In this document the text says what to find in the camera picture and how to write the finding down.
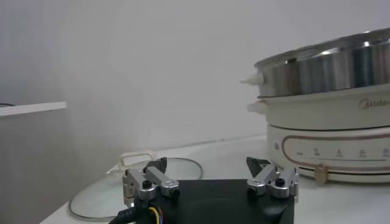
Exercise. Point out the stainless steel steamer basket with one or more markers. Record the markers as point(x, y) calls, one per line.
point(320, 73)

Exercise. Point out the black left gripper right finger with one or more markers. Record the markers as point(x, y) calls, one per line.
point(268, 179)

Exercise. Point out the cream electric cooker pot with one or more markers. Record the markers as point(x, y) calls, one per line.
point(320, 112)

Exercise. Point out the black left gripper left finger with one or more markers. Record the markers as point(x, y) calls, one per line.
point(158, 179)

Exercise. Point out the white folding side table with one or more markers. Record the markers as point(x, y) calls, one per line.
point(30, 109)

